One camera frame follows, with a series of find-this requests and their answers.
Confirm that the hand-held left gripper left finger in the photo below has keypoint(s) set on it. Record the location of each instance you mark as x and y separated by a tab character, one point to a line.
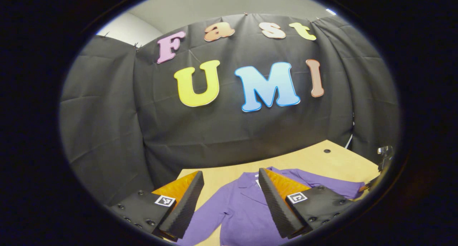
186	206

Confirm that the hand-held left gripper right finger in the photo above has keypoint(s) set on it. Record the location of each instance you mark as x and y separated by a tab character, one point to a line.
275	206

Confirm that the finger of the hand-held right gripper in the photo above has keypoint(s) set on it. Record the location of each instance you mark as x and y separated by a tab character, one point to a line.
368	185

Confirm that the purple collared shirt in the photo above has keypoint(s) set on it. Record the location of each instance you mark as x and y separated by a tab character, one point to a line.
239	210

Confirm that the black backdrop cloth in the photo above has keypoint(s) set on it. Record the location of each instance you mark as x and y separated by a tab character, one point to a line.
214	131

